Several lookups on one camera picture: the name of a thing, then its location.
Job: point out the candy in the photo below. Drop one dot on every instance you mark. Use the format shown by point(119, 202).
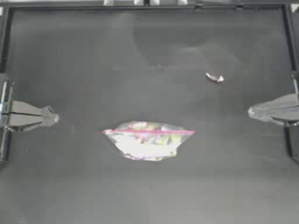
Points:
point(213, 78)

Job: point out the black table frame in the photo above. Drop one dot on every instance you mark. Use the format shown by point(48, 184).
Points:
point(116, 6)

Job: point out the clear bag with pink zip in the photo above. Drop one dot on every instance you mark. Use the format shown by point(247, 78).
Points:
point(147, 143)

